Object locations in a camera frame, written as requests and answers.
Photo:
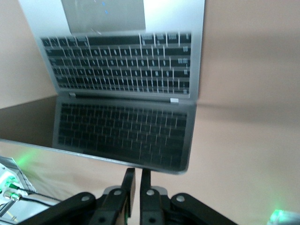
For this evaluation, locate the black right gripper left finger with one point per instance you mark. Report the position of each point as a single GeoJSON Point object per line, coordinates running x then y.
{"type": "Point", "coordinates": [110, 206]}

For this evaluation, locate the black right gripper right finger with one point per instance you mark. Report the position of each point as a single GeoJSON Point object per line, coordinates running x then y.
{"type": "Point", "coordinates": [150, 206]}

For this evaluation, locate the silver grey laptop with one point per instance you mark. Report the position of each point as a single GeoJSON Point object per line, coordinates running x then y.
{"type": "Point", "coordinates": [117, 70]}

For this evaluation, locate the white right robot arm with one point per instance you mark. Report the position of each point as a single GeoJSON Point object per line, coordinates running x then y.
{"type": "Point", "coordinates": [281, 218]}

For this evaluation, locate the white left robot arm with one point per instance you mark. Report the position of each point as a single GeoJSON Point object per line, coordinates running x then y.
{"type": "Point", "coordinates": [7, 178]}

